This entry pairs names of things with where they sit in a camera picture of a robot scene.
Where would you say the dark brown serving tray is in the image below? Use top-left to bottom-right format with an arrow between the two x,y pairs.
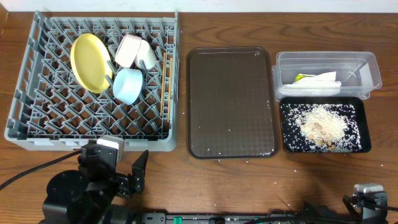
187,47 -> 280,159

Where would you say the grey plastic dish rack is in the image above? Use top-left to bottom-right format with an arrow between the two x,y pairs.
4,12 -> 181,152

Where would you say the light blue bowl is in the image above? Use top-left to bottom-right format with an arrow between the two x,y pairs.
113,68 -> 144,105

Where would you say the yellow green wrapper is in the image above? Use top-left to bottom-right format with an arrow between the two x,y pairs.
294,73 -> 314,82

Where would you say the rice and peanut pile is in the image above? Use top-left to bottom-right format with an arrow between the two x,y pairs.
280,103 -> 363,153

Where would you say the black food waste tray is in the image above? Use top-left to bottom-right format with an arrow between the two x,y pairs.
280,96 -> 372,153

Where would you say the clear plastic waste bin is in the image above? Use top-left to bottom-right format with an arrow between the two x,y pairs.
272,51 -> 382,101

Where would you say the white cup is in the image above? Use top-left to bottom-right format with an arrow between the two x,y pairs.
134,40 -> 157,70

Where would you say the white napkin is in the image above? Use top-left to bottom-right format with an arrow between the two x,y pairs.
279,72 -> 341,96

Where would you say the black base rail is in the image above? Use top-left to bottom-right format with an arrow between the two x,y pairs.
134,213 -> 359,224

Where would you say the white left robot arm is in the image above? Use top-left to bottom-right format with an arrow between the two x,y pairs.
42,138 -> 149,224

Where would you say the yellow plate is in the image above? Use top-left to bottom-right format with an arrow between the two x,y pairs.
70,33 -> 113,93

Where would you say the wooden chopstick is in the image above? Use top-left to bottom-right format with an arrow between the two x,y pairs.
160,52 -> 167,118
167,57 -> 173,123

